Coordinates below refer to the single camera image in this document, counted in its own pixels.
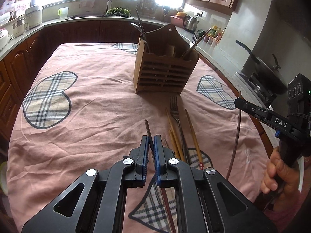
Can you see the red plastic basin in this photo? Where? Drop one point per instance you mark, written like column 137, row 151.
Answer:
column 176, row 20

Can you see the metal dish rack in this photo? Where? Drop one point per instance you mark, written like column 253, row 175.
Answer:
column 145, row 4

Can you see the large white cooker pot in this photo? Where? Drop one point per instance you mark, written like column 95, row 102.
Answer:
column 34, row 17

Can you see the green leafy vegetables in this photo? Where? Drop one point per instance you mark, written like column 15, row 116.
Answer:
column 119, row 12

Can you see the seasoning bottles and jars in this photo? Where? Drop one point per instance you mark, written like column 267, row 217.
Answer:
column 215, row 35

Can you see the knife block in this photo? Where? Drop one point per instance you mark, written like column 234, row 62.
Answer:
column 166, row 13

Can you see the black gas stove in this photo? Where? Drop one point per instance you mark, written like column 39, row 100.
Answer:
column 260, row 87

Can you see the green plastic bowl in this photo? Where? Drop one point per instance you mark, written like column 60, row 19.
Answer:
column 3, row 177

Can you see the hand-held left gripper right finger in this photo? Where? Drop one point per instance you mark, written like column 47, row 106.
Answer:
column 184, row 174

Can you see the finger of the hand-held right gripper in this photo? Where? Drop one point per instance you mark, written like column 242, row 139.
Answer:
column 262, row 116

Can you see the white and pink rice cooker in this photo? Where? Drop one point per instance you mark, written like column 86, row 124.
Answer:
column 3, row 38

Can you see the green plastic cup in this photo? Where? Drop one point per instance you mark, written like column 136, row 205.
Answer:
column 63, row 12

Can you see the steel electric kettle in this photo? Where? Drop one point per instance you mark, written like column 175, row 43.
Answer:
column 190, row 24

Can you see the single wall socket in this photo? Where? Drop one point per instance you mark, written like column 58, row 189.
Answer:
column 199, row 14

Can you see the pink dish cloth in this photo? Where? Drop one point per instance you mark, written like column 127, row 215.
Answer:
column 87, row 3

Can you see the range hood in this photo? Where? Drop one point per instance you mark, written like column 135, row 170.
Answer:
column 286, row 0

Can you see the pink heart-print tablecloth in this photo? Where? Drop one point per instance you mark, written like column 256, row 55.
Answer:
column 102, row 116

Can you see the wooden utensil holder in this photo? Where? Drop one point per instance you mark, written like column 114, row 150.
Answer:
column 162, row 75

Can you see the steel kitchen faucet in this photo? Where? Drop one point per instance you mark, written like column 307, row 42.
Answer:
column 108, row 0

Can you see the person's right forearm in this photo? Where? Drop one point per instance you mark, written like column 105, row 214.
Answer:
column 291, row 206

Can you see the small white electric pot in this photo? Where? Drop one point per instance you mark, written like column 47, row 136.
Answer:
column 19, row 25

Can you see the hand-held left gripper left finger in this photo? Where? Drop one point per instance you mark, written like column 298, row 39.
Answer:
column 114, row 174

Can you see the person's right hand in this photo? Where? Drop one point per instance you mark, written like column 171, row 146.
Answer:
column 279, row 177

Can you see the wooden base cabinets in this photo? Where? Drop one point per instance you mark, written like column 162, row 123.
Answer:
column 26, row 60

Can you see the black wok with lid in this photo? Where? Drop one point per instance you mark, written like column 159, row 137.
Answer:
column 262, row 70

